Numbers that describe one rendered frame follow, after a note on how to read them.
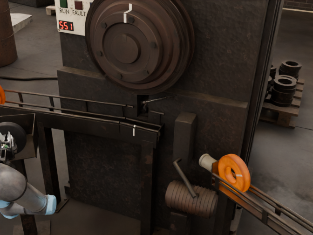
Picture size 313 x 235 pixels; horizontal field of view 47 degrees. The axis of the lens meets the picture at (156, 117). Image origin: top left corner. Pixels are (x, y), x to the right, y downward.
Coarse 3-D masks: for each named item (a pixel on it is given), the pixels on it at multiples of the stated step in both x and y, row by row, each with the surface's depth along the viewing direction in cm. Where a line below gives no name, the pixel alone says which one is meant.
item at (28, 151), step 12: (0, 120) 171; (12, 120) 173; (24, 120) 174; (36, 132) 171; (36, 144) 167; (24, 156) 163; (36, 156) 163; (24, 168) 176; (24, 216) 187; (24, 228) 191; (36, 228) 199; (48, 228) 204
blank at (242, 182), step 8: (224, 160) 142; (232, 160) 137; (240, 160) 136; (224, 168) 143; (232, 168) 138; (240, 168) 134; (224, 176) 144; (232, 176) 144; (240, 176) 135; (248, 176) 134; (232, 184) 140; (240, 184) 136; (248, 184) 135
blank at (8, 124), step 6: (0, 126) 152; (6, 126) 152; (12, 126) 153; (18, 126) 155; (0, 132) 153; (6, 132) 154; (12, 132) 154; (18, 132) 155; (24, 132) 157; (18, 138) 157; (24, 138) 157; (18, 144) 158; (24, 144) 158; (18, 150) 159
